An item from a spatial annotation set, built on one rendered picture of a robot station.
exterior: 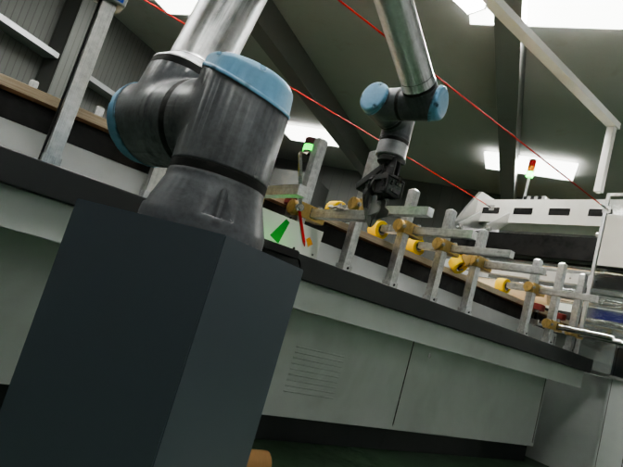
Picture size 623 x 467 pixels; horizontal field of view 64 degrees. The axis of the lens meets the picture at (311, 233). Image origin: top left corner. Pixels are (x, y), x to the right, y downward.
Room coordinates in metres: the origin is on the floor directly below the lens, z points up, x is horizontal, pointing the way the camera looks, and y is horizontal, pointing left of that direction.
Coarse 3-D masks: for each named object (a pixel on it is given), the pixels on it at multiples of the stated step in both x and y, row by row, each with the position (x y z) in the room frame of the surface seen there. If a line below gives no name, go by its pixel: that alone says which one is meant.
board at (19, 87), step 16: (0, 80) 1.27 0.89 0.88; (16, 80) 1.29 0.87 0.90; (32, 96) 1.32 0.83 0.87; (48, 96) 1.34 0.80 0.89; (80, 112) 1.39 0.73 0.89; (96, 128) 1.46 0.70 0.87; (336, 224) 1.96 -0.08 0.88; (368, 240) 2.07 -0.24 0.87; (384, 240) 2.12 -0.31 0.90; (416, 256) 2.24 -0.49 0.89; (448, 272) 2.38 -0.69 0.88; (480, 288) 2.57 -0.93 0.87
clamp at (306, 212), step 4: (292, 200) 1.64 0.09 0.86; (296, 200) 1.64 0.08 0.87; (288, 204) 1.66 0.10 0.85; (292, 204) 1.64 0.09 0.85; (296, 204) 1.63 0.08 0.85; (304, 204) 1.65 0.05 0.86; (308, 204) 1.66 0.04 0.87; (288, 208) 1.65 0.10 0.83; (292, 208) 1.63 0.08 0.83; (304, 208) 1.65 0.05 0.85; (308, 208) 1.66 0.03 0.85; (288, 212) 1.65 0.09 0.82; (292, 212) 1.64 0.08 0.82; (296, 212) 1.64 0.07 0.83; (304, 212) 1.65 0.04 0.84; (308, 212) 1.66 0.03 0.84; (304, 216) 1.65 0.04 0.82; (308, 216) 1.66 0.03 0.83; (308, 220) 1.68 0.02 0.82; (312, 220) 1.68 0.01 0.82; (316, 220) 1.68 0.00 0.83; (320, 220) 1.69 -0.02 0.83; (316, 224) 1.72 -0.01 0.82; (320, 224) 1.70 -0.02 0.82
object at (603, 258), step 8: (608, 216) 3.02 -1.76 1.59; (616, 216) 2.99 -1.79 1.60; (608, 224) 3.01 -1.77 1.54; (616, 224) 2.98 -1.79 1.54; (608, 232) 3.00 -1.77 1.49; (616, 232) 2.97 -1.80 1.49; (608, 240) 3.00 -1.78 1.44; (616, 240) 2.96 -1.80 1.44; (600, 248) 3.03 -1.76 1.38; (608, 248) 2.99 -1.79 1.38; (616, 248) 2.95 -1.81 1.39; (600, 256) 3.02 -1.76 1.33; (608, 256) 2.98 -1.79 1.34; (616, 256) 2.95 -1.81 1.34; (600, 264) 3.01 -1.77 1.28; (608, 264) 2.97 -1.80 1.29; (616, 264) 2.94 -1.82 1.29
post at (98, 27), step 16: (96, 16) 1.21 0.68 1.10; (112, 16) 1.23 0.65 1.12; (96, 32) 1.22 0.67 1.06; (96, 48) 1.23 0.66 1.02; (80, 64) 1.21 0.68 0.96; (80, 80) 1.22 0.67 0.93; (64, 96) 1.22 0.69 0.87; (80, 96) 1.23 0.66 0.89; (64, 112) 1.22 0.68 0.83; (64, 128) 1.22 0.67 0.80; (48, 144) 1.21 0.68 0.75; (64, 144) 1.23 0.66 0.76; (48, 160) 1.21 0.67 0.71
